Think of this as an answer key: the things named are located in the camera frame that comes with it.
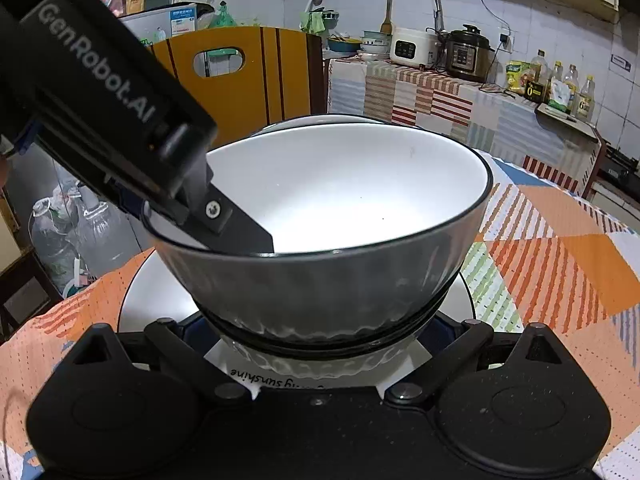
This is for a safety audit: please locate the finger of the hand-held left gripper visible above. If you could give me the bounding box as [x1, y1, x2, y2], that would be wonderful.
[102, 172, 192, 227]
[186, 180, 276, 254]

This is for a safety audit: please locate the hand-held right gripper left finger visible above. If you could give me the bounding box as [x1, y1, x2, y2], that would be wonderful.
[69, 319, 253, 402]

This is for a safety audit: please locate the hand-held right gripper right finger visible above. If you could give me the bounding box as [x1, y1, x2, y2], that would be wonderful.
[384, 319, 567, 406]

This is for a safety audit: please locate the white bowl black rim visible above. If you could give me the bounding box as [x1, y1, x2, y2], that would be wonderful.
[141, 122, 494, 342]
[199, 287, 452, 382]

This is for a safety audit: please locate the white cardboard box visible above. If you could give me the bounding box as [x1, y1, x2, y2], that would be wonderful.
[119, 2, 200, 41]

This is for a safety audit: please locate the large plastic water jug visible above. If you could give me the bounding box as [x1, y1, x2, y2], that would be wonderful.
[29, 182, 103, 286]

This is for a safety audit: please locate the green plastic bag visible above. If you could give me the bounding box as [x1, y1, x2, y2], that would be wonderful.
[206, 2, 239, 29]

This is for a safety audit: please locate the orange wooden chair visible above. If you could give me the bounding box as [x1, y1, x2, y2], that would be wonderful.
[149, 26, 325, 132]

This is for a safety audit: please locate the stack of dishes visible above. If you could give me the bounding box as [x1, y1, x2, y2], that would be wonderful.
[326, 29, 392, 62]

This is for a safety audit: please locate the patchwork counter cloth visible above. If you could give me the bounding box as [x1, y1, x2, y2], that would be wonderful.
[326, 56, 602, 198]

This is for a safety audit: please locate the white rice cooker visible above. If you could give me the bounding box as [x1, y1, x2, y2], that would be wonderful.
[389, 26, 439, 69]

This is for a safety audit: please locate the gas stove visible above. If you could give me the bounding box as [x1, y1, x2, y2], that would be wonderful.
[594, 141, 640, 183]

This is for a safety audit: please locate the dark pressure cooker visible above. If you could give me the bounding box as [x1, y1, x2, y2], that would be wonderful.
[444, 24, 496, 84]

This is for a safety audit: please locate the yellow food packet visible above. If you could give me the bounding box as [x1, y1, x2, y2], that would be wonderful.
[505, 60, 532, 94]

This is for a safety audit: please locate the yellow oil bottle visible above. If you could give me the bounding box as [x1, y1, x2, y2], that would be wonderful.
[576, 75, 599, 122]

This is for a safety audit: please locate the clear oil bottle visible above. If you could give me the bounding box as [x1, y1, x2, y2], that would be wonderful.
[546, 61, 565, 106]
[561, 64, 582, 112]

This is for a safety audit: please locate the dark oil bottle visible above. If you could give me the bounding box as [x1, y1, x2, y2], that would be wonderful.
[528, 50, 549, 103]

